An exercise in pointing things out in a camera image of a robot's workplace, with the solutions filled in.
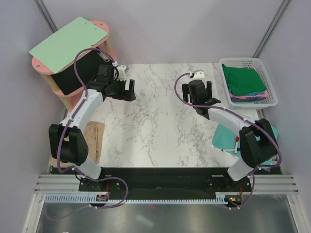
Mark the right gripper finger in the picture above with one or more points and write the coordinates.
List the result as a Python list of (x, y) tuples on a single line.
[(185, 92), (209, 89)]

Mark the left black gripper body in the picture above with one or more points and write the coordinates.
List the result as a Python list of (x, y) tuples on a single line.
[(114, 91)]

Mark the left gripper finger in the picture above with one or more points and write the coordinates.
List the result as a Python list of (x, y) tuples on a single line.
[(124, 92), (130, 93)]

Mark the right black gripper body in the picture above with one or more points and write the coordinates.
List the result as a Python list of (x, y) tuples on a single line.
[(195, 102)]

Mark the green t shirt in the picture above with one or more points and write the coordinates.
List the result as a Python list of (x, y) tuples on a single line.
[(243, 81)]

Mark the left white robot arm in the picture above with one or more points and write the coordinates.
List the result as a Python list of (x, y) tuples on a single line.
[(90, 100)]

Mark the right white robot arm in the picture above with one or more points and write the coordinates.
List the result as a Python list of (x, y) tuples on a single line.
[(256, 137)]

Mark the white plastic basket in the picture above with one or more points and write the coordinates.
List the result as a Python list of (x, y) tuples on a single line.
[(255, 63)]

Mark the beige folded t shirt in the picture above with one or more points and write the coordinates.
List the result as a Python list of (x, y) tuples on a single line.
[(93, 140)]

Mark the pink tiered shelf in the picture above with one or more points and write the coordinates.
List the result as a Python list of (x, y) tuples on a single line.
[(72, 98)]

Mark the black clipboard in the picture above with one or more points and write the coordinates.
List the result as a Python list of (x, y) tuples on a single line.
[(87, 68)]

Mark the blue t shirt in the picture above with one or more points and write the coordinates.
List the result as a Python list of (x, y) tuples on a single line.
[(263, 93)]

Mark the teal cutting board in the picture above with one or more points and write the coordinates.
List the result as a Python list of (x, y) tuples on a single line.
[(223, 138)]

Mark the pink t shirt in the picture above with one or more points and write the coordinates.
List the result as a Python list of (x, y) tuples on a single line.
[(257, 96)]

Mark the red capped marker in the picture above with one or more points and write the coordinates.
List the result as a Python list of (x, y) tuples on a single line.
[(236, 145)]

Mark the light green board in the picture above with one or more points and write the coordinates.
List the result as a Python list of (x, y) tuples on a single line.
[(59, 50)]

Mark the black capped marker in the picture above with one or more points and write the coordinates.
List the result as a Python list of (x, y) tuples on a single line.
[(232, 150)]

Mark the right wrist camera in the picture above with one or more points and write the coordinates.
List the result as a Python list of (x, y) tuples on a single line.
[(199, 74)]

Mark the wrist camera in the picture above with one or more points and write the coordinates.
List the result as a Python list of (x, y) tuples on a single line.
[(199, 74), (108, 73)]

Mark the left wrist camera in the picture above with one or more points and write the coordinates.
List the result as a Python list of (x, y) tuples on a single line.
[(108, 73)]

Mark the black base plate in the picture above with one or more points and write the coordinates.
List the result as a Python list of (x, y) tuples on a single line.
[(177, 183)]

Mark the white slotted cable duct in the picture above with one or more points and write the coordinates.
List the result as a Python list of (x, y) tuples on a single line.
[(103, 199)]

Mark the aluminium rail frame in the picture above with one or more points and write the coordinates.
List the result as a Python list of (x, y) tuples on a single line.
[(67, 184)]

